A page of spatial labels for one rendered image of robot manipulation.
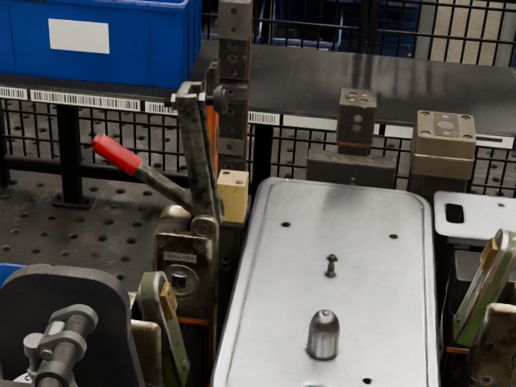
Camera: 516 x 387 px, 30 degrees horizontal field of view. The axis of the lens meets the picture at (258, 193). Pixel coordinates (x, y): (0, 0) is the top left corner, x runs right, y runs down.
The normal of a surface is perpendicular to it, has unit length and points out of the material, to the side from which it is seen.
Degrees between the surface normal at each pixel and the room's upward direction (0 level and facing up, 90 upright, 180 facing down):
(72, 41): 90
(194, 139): 90
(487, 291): 90
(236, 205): 90
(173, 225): 0
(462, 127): 0
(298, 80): 0
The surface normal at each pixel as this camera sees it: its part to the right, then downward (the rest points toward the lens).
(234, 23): -0.13, 0.53
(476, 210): 0.04, -0.84
